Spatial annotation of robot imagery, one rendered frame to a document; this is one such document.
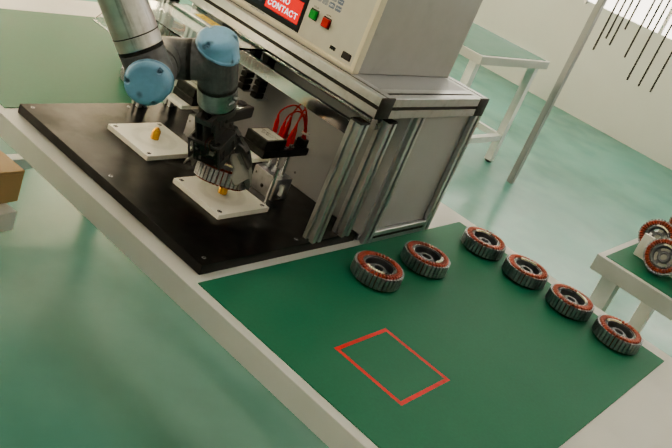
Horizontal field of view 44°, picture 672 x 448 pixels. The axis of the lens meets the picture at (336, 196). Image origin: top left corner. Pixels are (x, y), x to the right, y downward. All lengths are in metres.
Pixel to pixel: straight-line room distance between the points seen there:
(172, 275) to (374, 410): 0.44
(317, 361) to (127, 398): 1.05
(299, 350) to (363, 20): 0.67
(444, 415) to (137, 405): 1.13
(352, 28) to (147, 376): 1.24
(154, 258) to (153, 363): 1.01
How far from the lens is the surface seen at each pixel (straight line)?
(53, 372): 2.42
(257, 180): 1.87
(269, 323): 1.47
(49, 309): 2.64
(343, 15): 1.72
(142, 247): 1.58
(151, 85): 1.35
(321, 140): 1.91
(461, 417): 1.48
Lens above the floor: 1.53
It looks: 22 degrees down
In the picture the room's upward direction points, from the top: 23 degrees clockwise
